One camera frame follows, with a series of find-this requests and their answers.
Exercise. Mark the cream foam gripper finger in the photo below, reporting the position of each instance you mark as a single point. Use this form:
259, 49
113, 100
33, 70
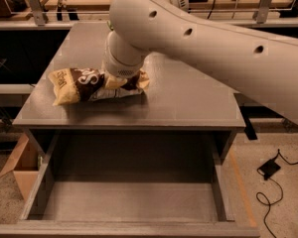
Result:
113, 82

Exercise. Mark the brown sea salt chip bag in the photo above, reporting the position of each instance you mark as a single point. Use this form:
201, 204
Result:
74, 85

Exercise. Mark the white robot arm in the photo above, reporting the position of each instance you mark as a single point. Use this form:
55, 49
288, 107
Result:
261, 66

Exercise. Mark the grey cabinet with top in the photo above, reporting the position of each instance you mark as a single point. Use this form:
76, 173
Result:
174, 96

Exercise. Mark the open grey top drawer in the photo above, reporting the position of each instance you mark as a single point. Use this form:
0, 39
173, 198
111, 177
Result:
129, 185

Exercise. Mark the cardboard box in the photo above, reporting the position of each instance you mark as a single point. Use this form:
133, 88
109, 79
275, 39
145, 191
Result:
23, 165

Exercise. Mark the black power adapter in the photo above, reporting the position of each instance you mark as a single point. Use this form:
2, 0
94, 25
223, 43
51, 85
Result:
268, 169

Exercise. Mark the metal guard rail frame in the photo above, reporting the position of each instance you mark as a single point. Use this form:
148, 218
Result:
36, 4

